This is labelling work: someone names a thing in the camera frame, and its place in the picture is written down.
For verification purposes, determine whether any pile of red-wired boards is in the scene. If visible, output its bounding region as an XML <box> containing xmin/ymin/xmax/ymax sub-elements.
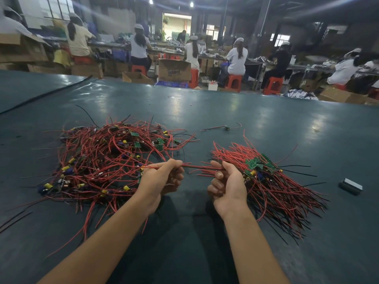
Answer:
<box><xmin>0</xmin><ymin>112</ymin><xmax>199</xmax><ymax>258</ymax></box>

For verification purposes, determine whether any person's right hand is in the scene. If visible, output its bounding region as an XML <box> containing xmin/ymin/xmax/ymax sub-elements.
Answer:
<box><xmin>207</xmin><ymin>160</ymin><xmax>249</xmax><ymax>221</ymax></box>

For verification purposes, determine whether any person's left hand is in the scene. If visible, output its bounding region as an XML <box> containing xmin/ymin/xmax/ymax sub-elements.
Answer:
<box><xmin>136</xmin><ymin>158</ymin><xmax>186</xmax><ymax>213</ymax></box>

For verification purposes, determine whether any person's right forearm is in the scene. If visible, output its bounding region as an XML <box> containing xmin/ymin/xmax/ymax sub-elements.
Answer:
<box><xmin>222</xmin><ymin>209</ymin><xmax>291</xmax><ymax>284</ymax></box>

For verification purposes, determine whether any lone wired component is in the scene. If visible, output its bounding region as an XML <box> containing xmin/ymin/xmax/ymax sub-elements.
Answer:
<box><xmin>203</xmin><ymin>122</ymin><xmax>244</xmax><ymax>133</ymax></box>

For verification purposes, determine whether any dark green table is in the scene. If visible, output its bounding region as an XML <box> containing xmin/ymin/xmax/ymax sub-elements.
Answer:
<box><xmin>0</xmin><ymin>69</ymin><xmax>379</xmax><ymax>284</ymax></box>

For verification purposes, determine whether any yellow sack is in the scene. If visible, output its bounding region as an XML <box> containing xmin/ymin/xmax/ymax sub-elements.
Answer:
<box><xmin>54</xmin><ymin>50</ymin><xmax>72</xmax><ymax>67</ymax></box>

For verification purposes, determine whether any blue plastic crate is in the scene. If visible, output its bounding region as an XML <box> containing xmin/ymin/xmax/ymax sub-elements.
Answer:
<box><xmin>156</xmin><ymin>80</ymin><xmax>190</xmax><ymax>89</ymax></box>

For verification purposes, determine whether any small black grey block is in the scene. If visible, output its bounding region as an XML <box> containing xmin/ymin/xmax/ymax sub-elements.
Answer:
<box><xmin>339</xmin><ymin>178</ymin><xmax>364</xmax><ymax>196</ymax></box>

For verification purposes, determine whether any sorted bundle of wired boards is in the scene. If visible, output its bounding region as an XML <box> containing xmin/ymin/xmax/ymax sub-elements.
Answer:
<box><xmin>201</xmin><ymin>132</ymin><xmax>328</xmax><ymax>240</ymax></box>

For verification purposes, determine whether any large open cardboard box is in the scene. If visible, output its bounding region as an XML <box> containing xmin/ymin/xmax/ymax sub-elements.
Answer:
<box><xmin>0</xmin><ymin>34</ymin><xmax>51</xmax><ymax>63</ymax></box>

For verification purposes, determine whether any red wire with yellow connector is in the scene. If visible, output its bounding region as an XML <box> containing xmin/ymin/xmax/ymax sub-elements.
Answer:
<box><xmin>142</xmin><ymin>161</ymin><xmax>223</xmax><ymax>172</ymax></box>

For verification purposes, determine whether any grid window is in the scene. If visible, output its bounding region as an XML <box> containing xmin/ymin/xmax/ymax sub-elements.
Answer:
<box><xmin>39</xmin><ymin>0</ymin><xmax>77</xmax><ymax>20</ymax></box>

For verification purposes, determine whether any heap of black white items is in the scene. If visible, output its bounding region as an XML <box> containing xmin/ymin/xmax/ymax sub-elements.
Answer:
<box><xmin>286</xmin><ymin>89</ymin><xmax>320</xmax><ymax>101</ymax></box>

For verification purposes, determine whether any person's left forearm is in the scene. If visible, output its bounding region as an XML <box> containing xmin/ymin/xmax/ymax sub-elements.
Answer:
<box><xmin>38</xmin><ymin>201</ymin><xmax>159</xmax><ymax>284</ymax></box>

